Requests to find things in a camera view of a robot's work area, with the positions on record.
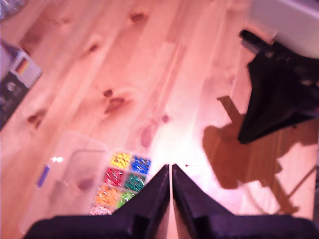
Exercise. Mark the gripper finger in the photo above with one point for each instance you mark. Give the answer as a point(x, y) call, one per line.
point(256, 99)
point(291, 109)
point(152, 204)
point(192, 204)

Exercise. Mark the clear plastic pin organizer box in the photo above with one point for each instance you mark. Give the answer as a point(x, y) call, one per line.
point(117, 174)

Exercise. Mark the cardboard tray with German flag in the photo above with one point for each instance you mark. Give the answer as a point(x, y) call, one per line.
point(15, 87)

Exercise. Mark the large clear water bottle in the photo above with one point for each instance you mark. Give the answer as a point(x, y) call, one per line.
point(8, 6)

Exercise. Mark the gripper grey camera box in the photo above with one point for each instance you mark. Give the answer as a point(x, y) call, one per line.
point(294, 20)

